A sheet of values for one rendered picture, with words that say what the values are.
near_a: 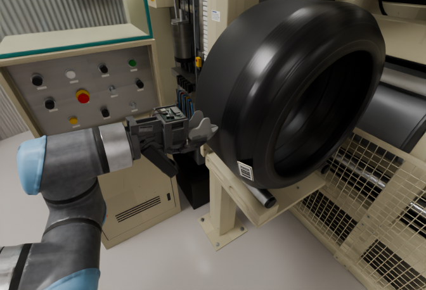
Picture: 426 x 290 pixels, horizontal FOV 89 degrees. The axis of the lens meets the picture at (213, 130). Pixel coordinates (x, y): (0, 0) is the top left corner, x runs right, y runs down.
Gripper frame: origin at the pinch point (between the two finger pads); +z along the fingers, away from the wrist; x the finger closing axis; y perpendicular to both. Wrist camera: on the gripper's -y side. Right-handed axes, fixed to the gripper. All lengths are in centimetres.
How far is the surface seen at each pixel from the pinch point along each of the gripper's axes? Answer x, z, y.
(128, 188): 57, -15, -72
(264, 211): -10.5, 16.8, -30.1
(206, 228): 35, 29, -114
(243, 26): 7.2, 10.4, 22.8
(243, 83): -4.0, 3.7, 13.5
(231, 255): 12, 34, -115
